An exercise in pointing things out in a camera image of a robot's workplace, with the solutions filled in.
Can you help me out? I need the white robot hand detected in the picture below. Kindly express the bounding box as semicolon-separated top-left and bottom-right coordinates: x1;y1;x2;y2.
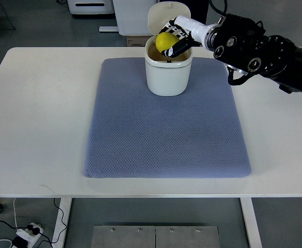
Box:
160;15;209;57

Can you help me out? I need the yellow lemon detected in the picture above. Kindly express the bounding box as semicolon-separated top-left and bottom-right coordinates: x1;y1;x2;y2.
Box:
155;32;179;52

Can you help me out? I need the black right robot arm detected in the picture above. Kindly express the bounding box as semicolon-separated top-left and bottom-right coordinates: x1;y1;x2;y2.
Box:
159;14;302;94

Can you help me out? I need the white trash bin with lid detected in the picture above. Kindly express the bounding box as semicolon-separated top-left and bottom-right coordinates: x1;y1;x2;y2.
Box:
145;2;193;96

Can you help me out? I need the cardboard box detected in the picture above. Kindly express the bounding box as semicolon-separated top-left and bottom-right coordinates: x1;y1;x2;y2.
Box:
126;36;150;47

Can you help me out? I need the white cabinet base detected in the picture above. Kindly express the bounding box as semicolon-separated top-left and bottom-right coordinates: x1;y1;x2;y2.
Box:
99;0;157;36

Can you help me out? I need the white machine with slot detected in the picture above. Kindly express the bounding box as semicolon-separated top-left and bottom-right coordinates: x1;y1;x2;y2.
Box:
67;0;114;15

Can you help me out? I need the blue quilted mat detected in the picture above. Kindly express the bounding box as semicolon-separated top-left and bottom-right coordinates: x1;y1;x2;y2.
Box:
84;57;251;178

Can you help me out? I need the white table right leg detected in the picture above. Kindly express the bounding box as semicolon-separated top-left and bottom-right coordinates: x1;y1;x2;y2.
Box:
240;197;262;248

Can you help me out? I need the white table leg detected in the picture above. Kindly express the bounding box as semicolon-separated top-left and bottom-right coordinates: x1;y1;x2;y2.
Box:
240;197;262;248
52;198;72;248

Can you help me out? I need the white table left leg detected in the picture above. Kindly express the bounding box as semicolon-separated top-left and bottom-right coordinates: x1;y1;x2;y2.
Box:
52;198;72;248

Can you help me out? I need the grey metal floor plate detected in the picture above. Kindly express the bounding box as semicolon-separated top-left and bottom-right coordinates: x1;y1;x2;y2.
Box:
91;225;220;247

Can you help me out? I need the white power strip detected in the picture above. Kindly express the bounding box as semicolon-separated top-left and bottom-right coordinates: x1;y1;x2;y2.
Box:
16;223;43;247

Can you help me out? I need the white floor cable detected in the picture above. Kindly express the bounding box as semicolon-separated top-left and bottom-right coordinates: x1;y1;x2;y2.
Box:
0;198;21;248

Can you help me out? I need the black floor cable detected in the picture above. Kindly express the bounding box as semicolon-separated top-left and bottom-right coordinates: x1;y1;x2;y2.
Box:
0;198;68;248

